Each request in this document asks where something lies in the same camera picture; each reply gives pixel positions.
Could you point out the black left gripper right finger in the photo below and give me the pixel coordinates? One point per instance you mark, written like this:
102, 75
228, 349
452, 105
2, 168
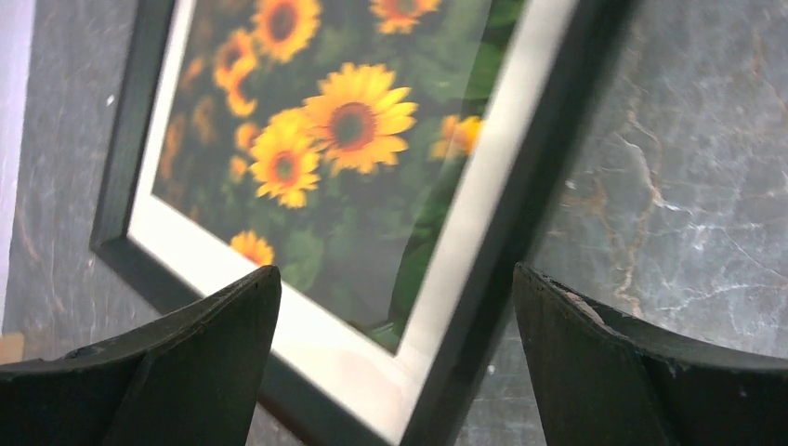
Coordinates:
603, 377

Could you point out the black picture frame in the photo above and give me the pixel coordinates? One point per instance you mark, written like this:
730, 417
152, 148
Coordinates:
326, 382

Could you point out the sunflower photo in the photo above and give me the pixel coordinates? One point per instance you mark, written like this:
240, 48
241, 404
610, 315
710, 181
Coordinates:
327, 138

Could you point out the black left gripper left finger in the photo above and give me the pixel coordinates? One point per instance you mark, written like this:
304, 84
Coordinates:
191, 377

